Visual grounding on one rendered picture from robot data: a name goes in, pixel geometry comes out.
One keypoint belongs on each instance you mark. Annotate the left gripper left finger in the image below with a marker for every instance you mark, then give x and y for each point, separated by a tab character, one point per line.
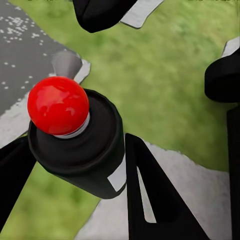
16	164

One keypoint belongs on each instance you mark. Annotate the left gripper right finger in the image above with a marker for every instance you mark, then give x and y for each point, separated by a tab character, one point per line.
174	219

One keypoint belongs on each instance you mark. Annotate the insectifuge atomizer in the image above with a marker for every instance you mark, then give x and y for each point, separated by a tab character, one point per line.
77	133

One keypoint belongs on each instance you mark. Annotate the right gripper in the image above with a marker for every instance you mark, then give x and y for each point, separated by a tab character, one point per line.
98	15

